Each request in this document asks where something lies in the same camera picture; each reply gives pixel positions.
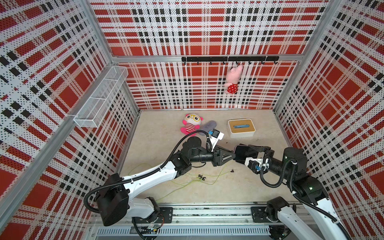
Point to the white wooden tissue box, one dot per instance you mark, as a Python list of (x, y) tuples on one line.
[(241, 128)]

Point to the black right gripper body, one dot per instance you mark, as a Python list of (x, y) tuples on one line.
[(274, 166)]

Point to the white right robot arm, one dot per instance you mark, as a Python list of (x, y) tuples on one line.
[(306, 189)]

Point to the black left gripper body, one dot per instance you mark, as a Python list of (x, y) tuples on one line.
[(204, 155)]

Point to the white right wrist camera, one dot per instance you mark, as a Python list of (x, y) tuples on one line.
[(256, 165)]

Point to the grey glasses case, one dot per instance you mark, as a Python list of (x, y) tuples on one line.
[(208, 126)]

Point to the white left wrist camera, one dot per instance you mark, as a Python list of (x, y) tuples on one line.
[(215, 136)]

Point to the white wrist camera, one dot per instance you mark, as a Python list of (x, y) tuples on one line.
[(256, 165), (215, 136)]

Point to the green wired earphones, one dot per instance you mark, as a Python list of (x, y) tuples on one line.
[(197, 177), (204, 183)]

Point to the pink white plush toy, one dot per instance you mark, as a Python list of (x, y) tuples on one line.
[(191, 122)]

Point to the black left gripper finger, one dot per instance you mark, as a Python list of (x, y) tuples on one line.
[(220, 161), (225, 153)]

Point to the black hook rail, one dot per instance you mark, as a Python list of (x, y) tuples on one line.
[(222, 59)]

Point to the purple smartphone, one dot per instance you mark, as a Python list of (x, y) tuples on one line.
[(242, 152)]

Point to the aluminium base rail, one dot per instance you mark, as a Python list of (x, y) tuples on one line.
[(203, 221)]

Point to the pink pig plush toy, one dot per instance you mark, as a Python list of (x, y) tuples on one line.
[(232, 79)]

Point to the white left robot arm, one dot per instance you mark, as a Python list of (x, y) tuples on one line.
[(117, 197)]

